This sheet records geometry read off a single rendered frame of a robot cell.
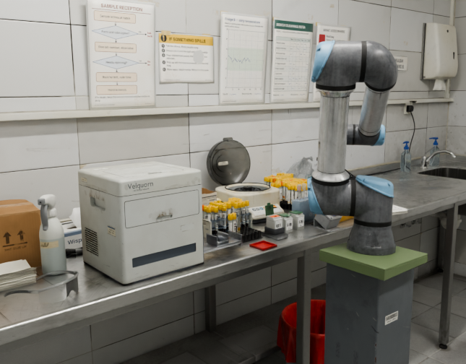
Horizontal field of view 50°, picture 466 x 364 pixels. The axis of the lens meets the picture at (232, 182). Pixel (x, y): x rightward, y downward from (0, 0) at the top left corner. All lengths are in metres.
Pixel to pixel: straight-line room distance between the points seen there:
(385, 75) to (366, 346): 0.82
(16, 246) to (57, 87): 0.63
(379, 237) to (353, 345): 0.36
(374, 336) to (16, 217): 1.14
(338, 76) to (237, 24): 1.04
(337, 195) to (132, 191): 0.62
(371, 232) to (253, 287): 1.21
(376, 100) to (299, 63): 1.16
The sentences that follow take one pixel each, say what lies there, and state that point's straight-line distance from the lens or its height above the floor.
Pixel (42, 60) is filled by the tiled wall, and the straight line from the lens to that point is 1.96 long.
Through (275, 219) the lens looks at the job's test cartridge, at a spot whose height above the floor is 0.94.
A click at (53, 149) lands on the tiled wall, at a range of 1.97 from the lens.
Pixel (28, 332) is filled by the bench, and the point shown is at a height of 0.85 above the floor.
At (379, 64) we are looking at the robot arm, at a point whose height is 1.47.
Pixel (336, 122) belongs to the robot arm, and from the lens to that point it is 1.51.
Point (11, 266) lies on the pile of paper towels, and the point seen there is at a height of 0.91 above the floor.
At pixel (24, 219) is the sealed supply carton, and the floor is 1.03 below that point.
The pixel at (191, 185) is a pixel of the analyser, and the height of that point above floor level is 1.13.
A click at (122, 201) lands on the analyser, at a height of 1.12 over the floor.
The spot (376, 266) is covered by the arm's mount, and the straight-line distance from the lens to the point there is 1.51.
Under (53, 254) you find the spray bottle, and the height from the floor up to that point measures 0.94.
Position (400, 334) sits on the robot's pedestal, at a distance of 1.76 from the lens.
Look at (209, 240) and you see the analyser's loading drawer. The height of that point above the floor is 0.93.
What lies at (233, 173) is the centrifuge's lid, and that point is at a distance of 2.35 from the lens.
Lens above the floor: 1.41
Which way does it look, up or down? 10 degrees down
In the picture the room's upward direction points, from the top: 1 degrees counter-clockwise
